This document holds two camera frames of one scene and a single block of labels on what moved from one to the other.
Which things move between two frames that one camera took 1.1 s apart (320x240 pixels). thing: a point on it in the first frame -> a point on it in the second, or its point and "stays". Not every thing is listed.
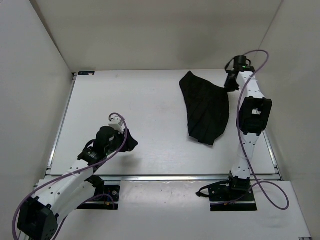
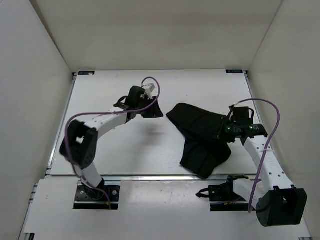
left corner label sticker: x=87 y=73 stays
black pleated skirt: x=207 y=108 -> x=204 y=152
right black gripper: x=228 y=88 -> x=228 y=121
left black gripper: x=131 y=143 -> x=156 y=111
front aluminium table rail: x=162 y=178 stays
